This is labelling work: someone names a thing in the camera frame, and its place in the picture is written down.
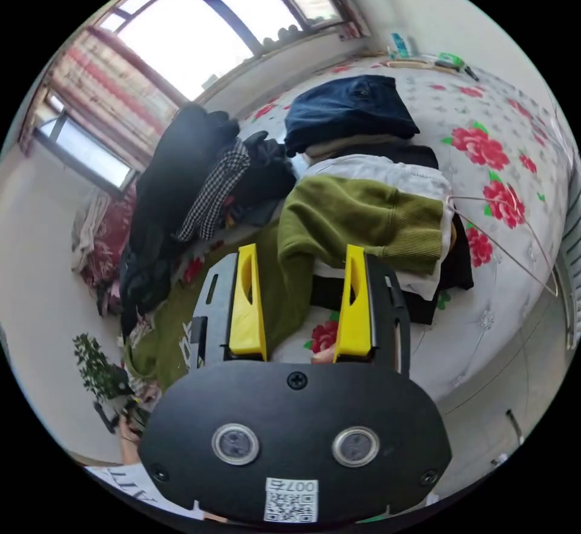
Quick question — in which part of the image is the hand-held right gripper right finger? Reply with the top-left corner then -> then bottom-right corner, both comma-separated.
333,245 -> 378,364

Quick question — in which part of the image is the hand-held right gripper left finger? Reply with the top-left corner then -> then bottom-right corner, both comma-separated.
228,245 -> 268,360

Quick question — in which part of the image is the bean green long sleeve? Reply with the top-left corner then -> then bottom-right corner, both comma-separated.
125,175 -> 448,392

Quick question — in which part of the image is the person's left forearm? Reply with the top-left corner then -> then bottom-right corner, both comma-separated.
120,437 -> 142,467

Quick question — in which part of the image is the bed with floral sheet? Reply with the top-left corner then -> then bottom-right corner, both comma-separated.
122,54 -> 574,404

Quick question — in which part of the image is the green potted plant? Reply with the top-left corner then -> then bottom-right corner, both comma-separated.
72,333 -> 133,401

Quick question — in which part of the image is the red patterned folded quilt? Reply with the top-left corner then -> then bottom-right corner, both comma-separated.
71,184 -> 138,317

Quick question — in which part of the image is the heaped pile of dark clothes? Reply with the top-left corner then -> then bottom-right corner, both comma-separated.
119,104 -> 299,333

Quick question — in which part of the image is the person's body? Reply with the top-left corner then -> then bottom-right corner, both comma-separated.
84,462 -> 208,522

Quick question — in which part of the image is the folded pile of clothes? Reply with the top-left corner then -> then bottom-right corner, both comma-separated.
283,74 -> 475,327

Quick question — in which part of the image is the small window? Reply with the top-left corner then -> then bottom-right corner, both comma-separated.
32,109 -> 138,194

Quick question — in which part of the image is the red striped curtain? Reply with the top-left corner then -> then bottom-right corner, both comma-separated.
20,27 -> 185,160

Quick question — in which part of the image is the large window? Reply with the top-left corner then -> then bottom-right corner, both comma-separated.
93,0 -> 364,104

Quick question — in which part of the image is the wire clothes hanger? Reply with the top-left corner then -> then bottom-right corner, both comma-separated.
446,194 -> 560,297

